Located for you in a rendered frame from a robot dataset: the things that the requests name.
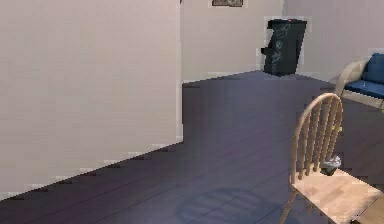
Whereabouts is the light wooden spindle chair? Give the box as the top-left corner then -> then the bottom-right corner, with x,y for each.
279,92 -> 383,224

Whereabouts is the black arcade cabinet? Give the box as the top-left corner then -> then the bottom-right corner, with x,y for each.
260,18 -> 308,77

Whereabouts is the small grey crumpled object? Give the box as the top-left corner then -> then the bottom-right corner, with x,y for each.
319,155 -> 342,176

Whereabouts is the beige armchair with blue cushions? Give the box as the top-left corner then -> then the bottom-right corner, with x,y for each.
334,52 -> 384,110

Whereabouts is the light wooden table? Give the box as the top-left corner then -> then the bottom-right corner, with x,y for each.
353,194 -> 384,224

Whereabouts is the framed wall picture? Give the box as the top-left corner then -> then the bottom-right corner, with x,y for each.
211,0 -> 244,8

